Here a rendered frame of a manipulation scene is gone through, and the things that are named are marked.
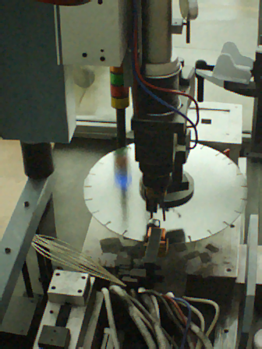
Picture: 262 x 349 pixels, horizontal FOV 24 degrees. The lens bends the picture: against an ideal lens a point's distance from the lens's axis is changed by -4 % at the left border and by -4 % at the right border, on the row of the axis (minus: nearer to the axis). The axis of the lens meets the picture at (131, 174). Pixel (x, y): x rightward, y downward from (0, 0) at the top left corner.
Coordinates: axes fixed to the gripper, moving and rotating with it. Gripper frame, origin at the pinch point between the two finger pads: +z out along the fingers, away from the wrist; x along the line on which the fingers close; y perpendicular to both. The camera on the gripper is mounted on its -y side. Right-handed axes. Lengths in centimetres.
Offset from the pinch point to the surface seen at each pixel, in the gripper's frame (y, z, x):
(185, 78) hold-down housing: -0.4, 2.9, 2.3
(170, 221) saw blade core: -30.6, 4.9, 3.2
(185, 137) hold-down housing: -12.9, 3.0, 0.9
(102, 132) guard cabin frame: -49, 38, -47
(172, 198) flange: -29.7, 6.0, -2.4
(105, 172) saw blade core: -30.6, 21.6, -7.6
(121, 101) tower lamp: -26.7, 25.5, -29.1
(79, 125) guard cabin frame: -47, 44, -46
